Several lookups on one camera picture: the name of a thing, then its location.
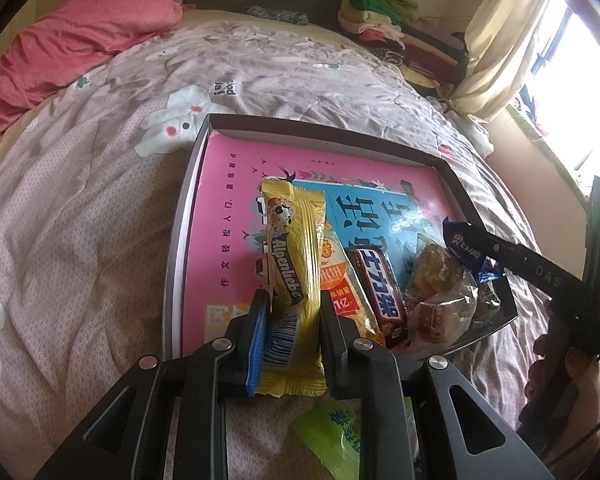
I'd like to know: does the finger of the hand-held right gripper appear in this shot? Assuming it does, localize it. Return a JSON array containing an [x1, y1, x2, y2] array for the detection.
[[472, 225, 583, 306]]

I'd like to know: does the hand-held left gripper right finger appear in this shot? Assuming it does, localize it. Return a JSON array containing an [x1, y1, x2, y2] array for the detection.
[[319, 290, 556, 480]]

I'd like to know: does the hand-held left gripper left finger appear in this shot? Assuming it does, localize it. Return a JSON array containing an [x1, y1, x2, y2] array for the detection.
[[35, 287, 273, 480]]

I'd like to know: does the blue cookie packet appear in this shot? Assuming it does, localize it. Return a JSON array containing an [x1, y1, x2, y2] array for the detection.
[[441, 216, 506, 286]]

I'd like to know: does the brown chocolate bar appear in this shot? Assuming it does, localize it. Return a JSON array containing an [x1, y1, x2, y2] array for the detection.
[[347, 246, 410, 346]]

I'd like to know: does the yellow candy packet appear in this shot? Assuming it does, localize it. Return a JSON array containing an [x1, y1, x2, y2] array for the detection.
[[249, 176, 328, 398]]

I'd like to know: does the clear-wrapped brown cake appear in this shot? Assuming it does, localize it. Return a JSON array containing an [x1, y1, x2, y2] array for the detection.
[[405, 280, 502, 350]]

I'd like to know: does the dark grey box tray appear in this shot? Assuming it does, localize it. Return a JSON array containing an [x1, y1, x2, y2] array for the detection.
[[161, 113, 519, 361]]

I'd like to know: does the person's right hand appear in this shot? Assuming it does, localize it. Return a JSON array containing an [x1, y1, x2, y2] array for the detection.
[[526, 330, 600, 426]]

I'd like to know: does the orange snack packet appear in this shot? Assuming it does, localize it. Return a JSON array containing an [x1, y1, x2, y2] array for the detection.
[[320, 220, 386, 346]]

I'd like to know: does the light green snack packet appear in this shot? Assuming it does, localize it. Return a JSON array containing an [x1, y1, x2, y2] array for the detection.
[[288, 396, 416, 480]]

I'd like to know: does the clear-wrapped yellow pastry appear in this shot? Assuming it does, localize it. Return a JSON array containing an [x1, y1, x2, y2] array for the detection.
[[405, 237, 468, 301]]

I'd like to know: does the pink and blue book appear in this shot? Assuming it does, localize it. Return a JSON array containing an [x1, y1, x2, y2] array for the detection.
[[181, 130, 456, 356]]

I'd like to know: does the white cloth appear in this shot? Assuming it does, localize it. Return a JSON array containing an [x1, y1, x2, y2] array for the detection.
[[430, 95, 496, 157]]

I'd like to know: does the window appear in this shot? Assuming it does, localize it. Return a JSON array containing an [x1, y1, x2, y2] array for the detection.
[[505, 0, 600, 196]]

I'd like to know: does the printed grey blanket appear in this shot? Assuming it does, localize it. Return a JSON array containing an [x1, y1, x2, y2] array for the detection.
[[0, 7, 581, 480]]

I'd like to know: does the cream curtain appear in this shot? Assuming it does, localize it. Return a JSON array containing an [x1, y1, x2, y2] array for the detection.
[[450, 0, 556, 123]]

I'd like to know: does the pile of folded clothes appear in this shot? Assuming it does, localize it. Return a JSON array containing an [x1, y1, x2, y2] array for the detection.
[[336, 0, 473, 101]]

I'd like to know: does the dark patterned cloth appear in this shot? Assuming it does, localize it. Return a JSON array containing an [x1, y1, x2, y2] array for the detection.
[[244, 5, 310, 27]]

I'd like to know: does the pink quilt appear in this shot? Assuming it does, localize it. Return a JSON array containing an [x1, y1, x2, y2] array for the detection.
[[0, 0, 186, 148]]

